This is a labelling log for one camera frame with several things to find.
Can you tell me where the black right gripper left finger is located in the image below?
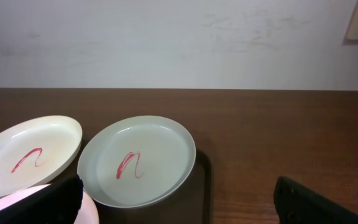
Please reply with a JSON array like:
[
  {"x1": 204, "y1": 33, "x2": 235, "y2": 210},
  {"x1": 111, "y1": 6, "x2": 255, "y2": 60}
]
[{"x1": 0, "y1": 175, "x2": 83, "y2": 224}]

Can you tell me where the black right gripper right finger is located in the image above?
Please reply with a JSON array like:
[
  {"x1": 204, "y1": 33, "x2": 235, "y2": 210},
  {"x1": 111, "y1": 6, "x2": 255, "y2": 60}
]
[{"x1": 273, "y1": 176, "x2": 358, "y2": 224}]

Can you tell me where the pink plate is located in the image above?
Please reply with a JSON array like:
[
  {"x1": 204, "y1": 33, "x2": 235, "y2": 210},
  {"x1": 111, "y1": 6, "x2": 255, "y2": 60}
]
[{"x1": 0, "y1": 184, "x2": 99, "y2": 224}]

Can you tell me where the cream plate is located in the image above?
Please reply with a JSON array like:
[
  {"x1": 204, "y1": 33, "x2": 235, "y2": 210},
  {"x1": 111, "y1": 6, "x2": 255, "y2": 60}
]
[{"x1": 0, "y1": 115, "x2": 83, "y2": 198}]

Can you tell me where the pale green plate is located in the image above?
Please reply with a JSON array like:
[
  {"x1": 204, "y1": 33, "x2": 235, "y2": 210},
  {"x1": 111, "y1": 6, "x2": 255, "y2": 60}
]
[{"x1": 77, "y1": 115, "x2": 196, "y2": 208}]

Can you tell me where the brown serving tray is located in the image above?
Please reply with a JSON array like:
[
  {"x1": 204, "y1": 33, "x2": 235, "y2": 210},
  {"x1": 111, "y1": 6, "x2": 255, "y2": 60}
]
[{"x1": 96, "y1": 150, "x2": 213, "y2": 224}]

